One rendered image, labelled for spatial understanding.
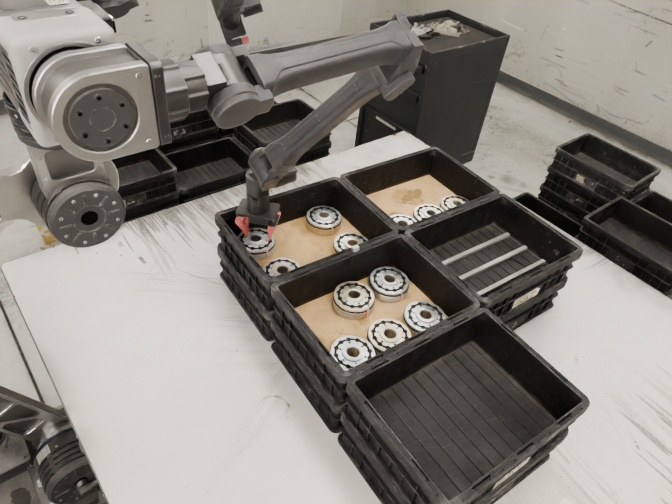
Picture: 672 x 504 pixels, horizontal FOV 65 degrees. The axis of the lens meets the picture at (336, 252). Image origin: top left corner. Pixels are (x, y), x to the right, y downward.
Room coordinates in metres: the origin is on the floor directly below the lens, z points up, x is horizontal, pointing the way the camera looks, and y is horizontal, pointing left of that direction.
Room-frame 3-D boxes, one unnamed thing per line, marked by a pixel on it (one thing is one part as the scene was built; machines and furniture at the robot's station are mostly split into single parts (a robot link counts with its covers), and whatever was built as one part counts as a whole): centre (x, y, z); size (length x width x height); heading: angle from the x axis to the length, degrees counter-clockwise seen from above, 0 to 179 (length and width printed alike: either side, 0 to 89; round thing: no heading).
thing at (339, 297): (0.91, -0.06, 0.86); 0.10 x 0.10 x 0.01
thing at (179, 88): (0.69, 0.26, 1.45); 0.09 x 0.08 x 0.12; 43
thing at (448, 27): (2.99, -0.46, 0.88); 0.29 x 0.22 x 0.03; 133
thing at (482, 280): (1.11, -0.41, 0.87); 0.40 x 0.30 x 0.11; 129
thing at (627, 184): (2.28, -1.23, 0.37); 0.40 x 0.30 x 0.45; 43
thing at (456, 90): (2.88, -0.40, 0.45); 0.60 x 0.45 x 0.90; 133
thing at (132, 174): (1.72, 0.91, 0.37); 0.40 x 0.30 x 0.45; 133
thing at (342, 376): (0.85, -0.11, 0.92); 0.40 x 0.30 x 0.02; 129
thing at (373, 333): (0.80, -0.15, 0.86); 0.10 x 0.10 x 0.01
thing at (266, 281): (1.09, 0.08, 0.92); 0.40 x 0.30 x 0.02; 129
